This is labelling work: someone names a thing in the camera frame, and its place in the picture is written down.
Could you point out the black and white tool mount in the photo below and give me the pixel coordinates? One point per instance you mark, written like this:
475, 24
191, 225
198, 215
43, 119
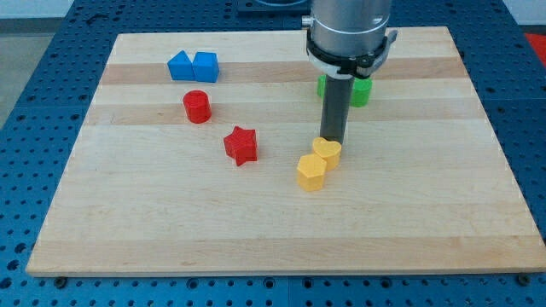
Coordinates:
344, 67

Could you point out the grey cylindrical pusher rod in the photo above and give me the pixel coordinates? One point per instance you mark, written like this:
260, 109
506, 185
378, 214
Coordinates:
335, 108

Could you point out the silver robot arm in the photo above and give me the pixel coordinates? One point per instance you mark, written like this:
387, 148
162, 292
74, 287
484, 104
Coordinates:
346, 40

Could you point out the red star block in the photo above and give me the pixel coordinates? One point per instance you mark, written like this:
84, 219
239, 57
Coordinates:
241, 145

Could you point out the green cylinder block right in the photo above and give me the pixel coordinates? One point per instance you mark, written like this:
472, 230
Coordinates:
360, 92

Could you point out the green block left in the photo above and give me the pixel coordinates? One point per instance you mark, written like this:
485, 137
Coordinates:
321, 80

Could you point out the yellow heart block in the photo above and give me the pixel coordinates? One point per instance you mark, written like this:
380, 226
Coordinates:
329, 151

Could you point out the yellow hexagon block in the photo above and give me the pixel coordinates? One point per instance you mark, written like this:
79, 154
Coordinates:
311, 171

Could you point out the blue cube block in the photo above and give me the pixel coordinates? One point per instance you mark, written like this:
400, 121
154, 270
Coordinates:
206, 67

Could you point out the red cylinder block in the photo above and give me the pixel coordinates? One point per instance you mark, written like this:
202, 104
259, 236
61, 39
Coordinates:
197, 106

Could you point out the wooden board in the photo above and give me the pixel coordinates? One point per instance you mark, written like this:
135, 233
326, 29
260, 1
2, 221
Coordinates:
423, 186

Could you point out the blue triangle block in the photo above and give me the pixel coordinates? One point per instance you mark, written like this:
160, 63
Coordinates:
181, 67

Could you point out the red object at edge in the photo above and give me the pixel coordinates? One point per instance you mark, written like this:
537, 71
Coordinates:
538, 43

